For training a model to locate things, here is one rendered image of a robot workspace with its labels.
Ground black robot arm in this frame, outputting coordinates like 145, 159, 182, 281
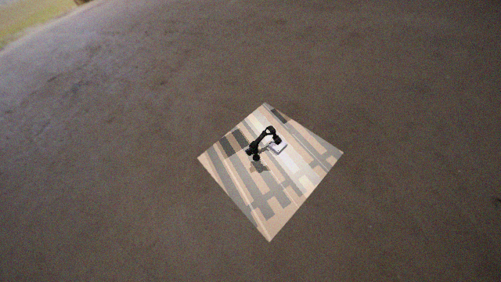
245, 125, 282, 156

